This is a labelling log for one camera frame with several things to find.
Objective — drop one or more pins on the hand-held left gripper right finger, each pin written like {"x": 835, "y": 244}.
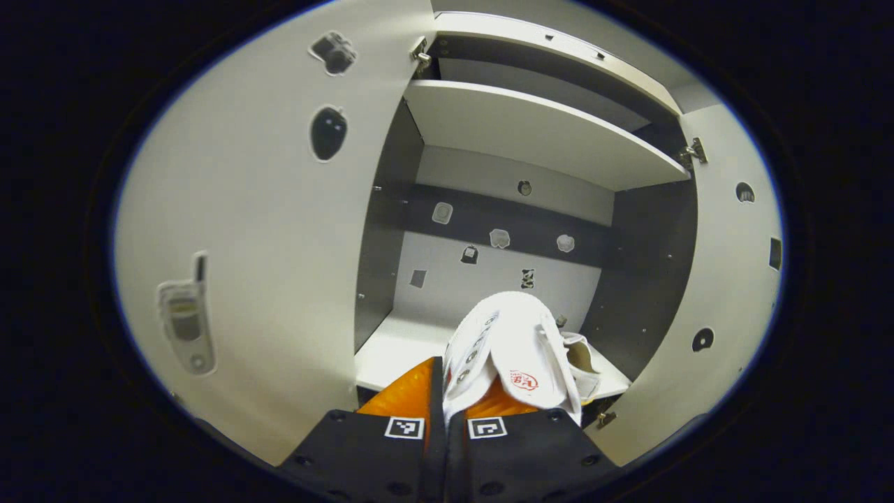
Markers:
{"x": 531, "y": 457}

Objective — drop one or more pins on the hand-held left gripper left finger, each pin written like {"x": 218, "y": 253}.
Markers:
{"x": 437, "y": 398}

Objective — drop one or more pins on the white canvas shoe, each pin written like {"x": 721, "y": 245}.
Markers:
{"x": 517, "y": 335}
{"x": 587, "y": 384}

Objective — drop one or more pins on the white cabinet door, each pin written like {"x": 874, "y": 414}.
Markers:
{"x": 719, "y": 279}
{"x": 265, "y": 244}

